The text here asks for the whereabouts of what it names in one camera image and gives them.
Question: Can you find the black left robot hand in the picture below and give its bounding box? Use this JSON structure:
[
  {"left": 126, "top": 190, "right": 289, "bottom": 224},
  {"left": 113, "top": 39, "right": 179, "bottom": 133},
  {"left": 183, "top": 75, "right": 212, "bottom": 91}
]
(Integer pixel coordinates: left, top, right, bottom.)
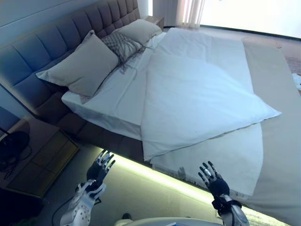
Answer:
[{"left": 86, "top": 149, "right": 116, "bottom": 187}]

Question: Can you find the beige pillow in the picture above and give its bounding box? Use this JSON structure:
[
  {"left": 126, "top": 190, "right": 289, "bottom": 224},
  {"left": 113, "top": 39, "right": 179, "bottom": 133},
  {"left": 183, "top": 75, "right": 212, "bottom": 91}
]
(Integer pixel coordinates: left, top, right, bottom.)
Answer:
[
  {"left": 35, "top": 30, "right": 119, "bottom": 98},
  {"left": 114, "top": 19, "right": 163, "bottom": 46}
]

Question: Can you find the white paper on floor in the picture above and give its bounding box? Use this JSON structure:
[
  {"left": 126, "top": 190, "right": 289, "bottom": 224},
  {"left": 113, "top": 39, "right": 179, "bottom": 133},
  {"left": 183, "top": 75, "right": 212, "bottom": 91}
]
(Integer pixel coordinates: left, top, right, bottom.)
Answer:
[{"left": 244, "top": 208, "right": 301, "bottom": 226}]

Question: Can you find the silver robot torso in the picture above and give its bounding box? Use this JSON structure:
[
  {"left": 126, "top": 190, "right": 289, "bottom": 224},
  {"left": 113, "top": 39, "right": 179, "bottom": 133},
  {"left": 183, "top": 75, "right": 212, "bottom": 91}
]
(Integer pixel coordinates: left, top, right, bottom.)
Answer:
[{"left": 112, "top": 217, "right": 226, "bottom": 226}]

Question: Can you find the light sheer curtain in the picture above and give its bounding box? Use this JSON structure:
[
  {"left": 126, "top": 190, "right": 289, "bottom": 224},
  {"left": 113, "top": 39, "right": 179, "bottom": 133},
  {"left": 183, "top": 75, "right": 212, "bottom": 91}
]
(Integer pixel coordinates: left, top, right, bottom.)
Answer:
[{"left": 180, "top": 0, "right": 203, "bottom": 30}]

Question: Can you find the wooden nightstand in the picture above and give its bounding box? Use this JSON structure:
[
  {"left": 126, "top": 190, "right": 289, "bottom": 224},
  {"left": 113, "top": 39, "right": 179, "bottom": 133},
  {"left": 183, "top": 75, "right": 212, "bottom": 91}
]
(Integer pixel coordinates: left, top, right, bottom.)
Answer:
[
  {"left": 0, "top": 117, "right": 80, "bottom": 198},
  {"left": 144, "top": 15, "right": 165, "bottom": 29}
]

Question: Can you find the brown upholstered bed frame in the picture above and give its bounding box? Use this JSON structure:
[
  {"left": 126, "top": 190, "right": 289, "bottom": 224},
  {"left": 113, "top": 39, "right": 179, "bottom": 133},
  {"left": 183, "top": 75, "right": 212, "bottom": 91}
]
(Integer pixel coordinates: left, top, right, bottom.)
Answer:
[{"left": 0, "top": 0, "right": 152, "bottom": 163}]

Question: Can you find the under-bed light strip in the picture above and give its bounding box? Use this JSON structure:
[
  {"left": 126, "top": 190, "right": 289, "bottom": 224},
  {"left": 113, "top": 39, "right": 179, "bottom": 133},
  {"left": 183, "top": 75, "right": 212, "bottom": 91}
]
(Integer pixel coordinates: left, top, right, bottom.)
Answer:
[{"left": 100, "top": 147, "right": 266, "bottom": 218}]

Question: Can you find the beige bedspread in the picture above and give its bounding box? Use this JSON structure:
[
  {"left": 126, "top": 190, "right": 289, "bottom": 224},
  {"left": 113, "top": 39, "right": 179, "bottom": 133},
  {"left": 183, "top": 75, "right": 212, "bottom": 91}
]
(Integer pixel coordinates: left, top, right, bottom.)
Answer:
[{"left": 231, "top": 37, "right": 301, "bottom": 218}]

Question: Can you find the white duvet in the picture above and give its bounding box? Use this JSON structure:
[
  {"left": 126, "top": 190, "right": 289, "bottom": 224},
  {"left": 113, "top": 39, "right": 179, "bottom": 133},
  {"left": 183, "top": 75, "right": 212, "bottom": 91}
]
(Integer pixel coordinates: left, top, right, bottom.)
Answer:
[{"left": 140, "top": 27, "right": 282, "bottom": 196}]

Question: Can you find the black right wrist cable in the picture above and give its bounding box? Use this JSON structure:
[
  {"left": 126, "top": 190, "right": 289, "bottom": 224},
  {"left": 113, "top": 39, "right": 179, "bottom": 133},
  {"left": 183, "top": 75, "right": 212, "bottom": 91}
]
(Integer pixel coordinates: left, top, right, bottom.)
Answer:
[{"left": 211, "top": 197, "right": 232, "bottom": 216}]

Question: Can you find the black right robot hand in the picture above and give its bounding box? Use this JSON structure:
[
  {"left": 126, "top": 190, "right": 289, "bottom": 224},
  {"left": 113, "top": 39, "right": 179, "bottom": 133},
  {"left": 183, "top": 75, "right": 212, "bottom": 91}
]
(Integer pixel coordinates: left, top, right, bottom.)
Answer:
[{"left": 198, "top": 161, "right": 230, "bottom": 198}]

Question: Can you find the white bed sheet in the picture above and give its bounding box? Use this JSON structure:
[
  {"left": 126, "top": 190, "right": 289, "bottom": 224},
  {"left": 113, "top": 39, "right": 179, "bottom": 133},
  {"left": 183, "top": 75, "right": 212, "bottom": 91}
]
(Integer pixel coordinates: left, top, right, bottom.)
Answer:
[{"left": 61, "top": 32, "right": 166, "bottom": 142}]

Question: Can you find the fringed woven decorative pillow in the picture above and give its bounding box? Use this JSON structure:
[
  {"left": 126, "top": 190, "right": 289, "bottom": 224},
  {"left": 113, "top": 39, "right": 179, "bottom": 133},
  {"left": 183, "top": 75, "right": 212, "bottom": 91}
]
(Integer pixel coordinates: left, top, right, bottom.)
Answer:
[{"left": 101, "top": 32, "right": 155, "bottom": 74}]

